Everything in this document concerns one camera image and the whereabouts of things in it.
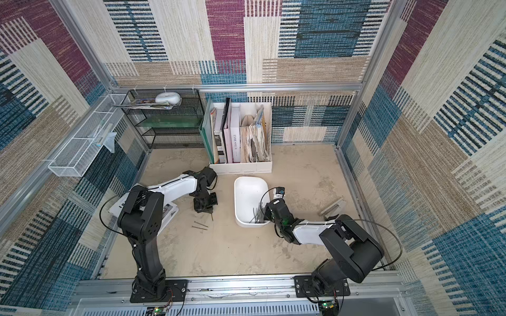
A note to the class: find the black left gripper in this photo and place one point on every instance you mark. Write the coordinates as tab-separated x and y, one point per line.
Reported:
199	209

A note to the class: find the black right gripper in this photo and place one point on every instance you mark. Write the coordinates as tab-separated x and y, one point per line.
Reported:
269	212

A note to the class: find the white plastic storage box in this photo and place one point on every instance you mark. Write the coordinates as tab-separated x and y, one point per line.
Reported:
249	191

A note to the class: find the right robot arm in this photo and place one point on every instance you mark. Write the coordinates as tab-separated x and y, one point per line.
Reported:
354	252

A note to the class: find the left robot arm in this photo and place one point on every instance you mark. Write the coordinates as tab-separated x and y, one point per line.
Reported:
144	211

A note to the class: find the white magazine on table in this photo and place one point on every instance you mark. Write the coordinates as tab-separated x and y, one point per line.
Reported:
169	209

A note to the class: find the green folder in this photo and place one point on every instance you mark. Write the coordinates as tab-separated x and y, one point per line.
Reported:
206	131

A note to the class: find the white perforated file organizer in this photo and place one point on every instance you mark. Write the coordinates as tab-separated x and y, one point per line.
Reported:
242	138

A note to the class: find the white round device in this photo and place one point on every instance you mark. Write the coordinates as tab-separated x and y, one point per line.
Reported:
168	98

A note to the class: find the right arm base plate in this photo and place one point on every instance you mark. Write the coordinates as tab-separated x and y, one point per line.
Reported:
312	287

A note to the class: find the black wire shelf rack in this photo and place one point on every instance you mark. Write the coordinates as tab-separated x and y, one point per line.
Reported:
165	126

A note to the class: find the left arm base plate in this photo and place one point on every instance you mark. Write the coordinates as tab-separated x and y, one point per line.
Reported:
165	291

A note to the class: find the white wire wall basket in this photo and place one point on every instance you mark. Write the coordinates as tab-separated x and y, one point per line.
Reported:
95	133

